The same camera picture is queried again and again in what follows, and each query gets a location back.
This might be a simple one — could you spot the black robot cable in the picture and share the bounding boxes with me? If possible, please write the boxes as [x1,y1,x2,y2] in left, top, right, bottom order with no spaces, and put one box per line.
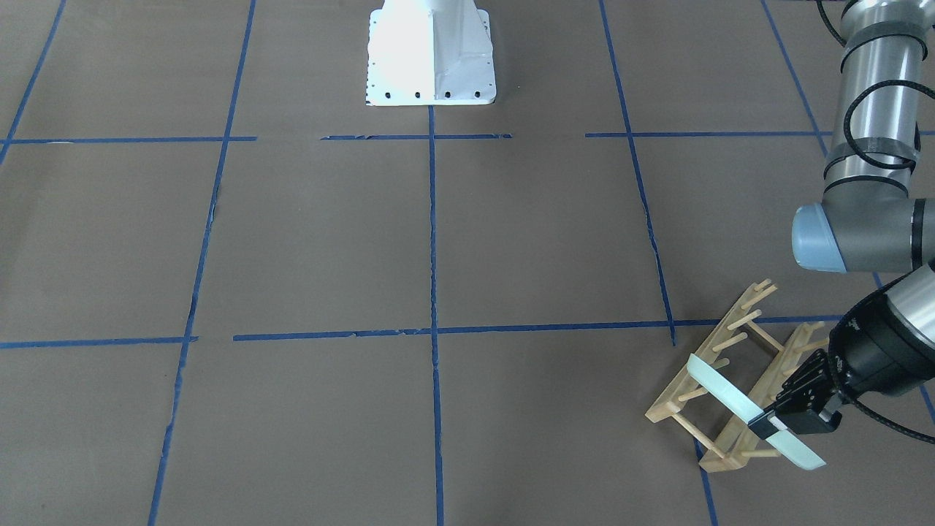
[817,0,935,445]

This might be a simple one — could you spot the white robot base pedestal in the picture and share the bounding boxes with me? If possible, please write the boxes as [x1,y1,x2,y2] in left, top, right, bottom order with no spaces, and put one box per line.
[365,1,497,107]

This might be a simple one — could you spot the pale green plate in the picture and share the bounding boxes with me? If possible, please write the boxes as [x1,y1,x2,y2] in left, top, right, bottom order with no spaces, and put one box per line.
[687,355,827,470]

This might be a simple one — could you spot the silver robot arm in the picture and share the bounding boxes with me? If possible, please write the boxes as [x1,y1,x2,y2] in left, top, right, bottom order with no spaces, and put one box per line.
[750,1,933,443]

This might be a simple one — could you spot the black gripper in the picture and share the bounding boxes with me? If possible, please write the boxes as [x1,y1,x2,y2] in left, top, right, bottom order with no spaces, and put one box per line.
[764,289,934,434]

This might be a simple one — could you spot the wooden dish rack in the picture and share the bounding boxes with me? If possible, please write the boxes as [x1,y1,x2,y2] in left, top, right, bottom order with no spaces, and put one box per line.
[645,279,829,473]

